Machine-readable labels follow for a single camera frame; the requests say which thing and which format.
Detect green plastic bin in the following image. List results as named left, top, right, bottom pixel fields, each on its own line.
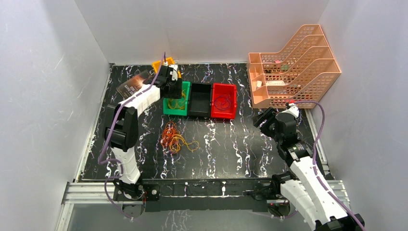
left=163, top=81, right=191, bottom=116

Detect black plastic bin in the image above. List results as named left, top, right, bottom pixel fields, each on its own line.
left=187, top=82, right=213, bottom=117

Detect dark red cable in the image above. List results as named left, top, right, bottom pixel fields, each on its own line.
left=214, top=93, right=233, bottom=112

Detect red plastic bin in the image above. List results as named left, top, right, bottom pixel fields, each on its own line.
left=211, top=83, right=237, bottom=119

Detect orange yellow cables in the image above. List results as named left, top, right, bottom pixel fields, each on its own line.
left=160, top=121, right=200, bottom=155

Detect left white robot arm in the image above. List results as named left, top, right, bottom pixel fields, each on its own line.
left=98, top=62, right=182, bottom=200

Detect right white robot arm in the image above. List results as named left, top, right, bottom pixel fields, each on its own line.
left=248, top=104, right=365, bottom=231

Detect yellow plastic bin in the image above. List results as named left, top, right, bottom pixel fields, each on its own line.
left=152, top=57, right=176, bottom=73

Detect dark paperback book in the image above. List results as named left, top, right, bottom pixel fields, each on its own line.
left=116, top=70, right=153, bottom=99

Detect peach plastic file rack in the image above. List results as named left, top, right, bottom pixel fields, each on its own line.
left=247, top=24, right=342, bottom=109

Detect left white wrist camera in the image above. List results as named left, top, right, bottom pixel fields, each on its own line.
left=168, top=64, right=179, bottom=81

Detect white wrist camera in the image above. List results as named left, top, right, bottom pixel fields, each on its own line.
left=283, top=103, right=300, bottom=118
left=168, top=64, right=179, bottom=81

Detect yellow cables in green bin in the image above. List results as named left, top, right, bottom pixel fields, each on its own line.
left=167, top=90, right=188, bottom=111

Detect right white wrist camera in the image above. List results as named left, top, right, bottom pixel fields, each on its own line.
left=283, top=103, right=300, bottom=118

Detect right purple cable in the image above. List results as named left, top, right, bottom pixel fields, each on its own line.
left=280, top=100, right=367, bottom=231

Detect purple cable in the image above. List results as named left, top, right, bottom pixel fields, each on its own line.
left=280, top=100, right=367, bottom=231
left=97, top=51, right=167, bottom=220

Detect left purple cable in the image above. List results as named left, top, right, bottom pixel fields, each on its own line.
left=97, top=51, right=167, bottom=220

